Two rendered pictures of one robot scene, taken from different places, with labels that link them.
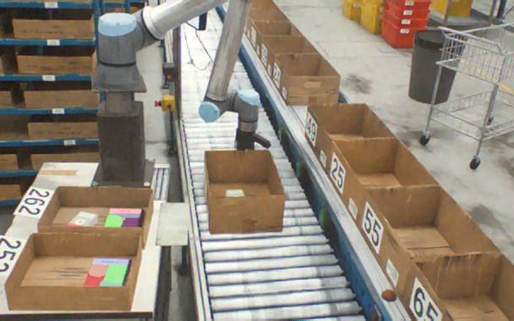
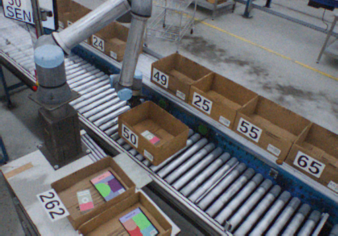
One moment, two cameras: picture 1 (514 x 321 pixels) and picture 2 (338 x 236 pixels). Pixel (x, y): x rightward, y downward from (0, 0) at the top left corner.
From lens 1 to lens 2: 1.27 m
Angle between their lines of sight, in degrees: 34
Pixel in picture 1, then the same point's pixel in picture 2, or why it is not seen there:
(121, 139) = (68, 131)
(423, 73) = not seen: hidden behind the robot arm
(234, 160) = (133, 114)
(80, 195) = (65, 182)
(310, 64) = (110, 29)
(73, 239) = (103, 215)
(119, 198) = (90, 170)
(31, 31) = not seen: outside the picture
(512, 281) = (321, 133)
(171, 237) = (140, 180)
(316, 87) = not seen: hidden behind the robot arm
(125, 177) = (72, 153)
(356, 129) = (172, 67)
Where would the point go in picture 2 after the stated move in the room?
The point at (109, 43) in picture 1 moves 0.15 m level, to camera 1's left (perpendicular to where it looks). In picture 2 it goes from (52, 73) to (22, 80)
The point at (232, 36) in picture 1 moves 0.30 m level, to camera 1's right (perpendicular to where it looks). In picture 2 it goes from (138, 44) to (180, 35)
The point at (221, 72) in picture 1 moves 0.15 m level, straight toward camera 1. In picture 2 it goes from (132, 68) to (147, 80)
